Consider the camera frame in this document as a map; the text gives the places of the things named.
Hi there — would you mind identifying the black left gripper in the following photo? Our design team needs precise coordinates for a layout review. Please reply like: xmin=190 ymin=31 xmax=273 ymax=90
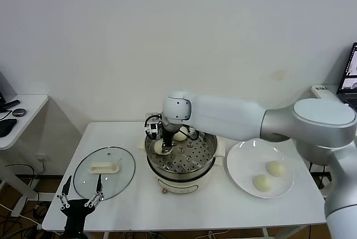
xmin=56 ymin=174 xmax=105 ymax=233

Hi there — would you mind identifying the white steamed baozi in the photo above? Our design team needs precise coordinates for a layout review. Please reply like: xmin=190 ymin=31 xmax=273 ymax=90
xmin=266 ymin=160 xmax=287 ymax=178
xmin=152 ymin=140 xmax=168 ymax=156
xmin=252 ymin=174 xmax=274 ymax=192
xmin=173 ymin=126 xmax=189 ymax=142

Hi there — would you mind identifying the glass lid with cream handle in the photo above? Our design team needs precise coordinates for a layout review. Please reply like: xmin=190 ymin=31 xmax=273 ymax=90
xmin=73 ymin=146 xmax=137 ymax=202

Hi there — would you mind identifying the stainless steel steamer basket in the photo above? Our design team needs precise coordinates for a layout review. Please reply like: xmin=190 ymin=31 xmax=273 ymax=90
xmin=136 ymin=127 xmax=226 ymax=174

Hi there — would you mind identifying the cream electric cooker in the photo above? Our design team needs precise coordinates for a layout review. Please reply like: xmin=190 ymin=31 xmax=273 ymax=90
xmin=146 ymin=149 xmax=224 ymax=195

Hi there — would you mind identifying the white round plate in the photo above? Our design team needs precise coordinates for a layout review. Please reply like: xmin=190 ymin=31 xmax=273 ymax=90
xmin=226 ymin=138 xmax=295 ymax=199

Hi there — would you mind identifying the black laptop dark screen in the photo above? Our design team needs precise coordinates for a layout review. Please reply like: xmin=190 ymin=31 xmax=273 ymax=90
xmin=0 ymin=90 xmax=21 ymax=113

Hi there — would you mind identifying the black laptop with image windows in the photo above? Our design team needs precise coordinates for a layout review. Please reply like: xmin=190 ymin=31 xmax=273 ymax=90
xmin=336 ymin=42 xmax=357 ymax=104

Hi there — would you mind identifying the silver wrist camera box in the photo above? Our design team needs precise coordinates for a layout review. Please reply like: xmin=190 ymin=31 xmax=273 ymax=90
xmin=144 ymin=118 xmax=163 ymax=139

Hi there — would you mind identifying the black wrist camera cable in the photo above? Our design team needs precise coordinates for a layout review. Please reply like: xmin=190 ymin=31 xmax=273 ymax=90
xmin=144 ymin=113 xmax=164 ymax=133

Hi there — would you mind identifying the black floor cable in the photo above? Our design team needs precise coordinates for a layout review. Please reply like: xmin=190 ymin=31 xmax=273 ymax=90
xmin=4 ymin=163 xmax=66 ymax=181

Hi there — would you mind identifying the thin white cable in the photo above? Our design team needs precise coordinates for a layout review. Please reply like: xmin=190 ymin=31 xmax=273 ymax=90
xmin=208 ymin=230 xmax=232 ymax=239

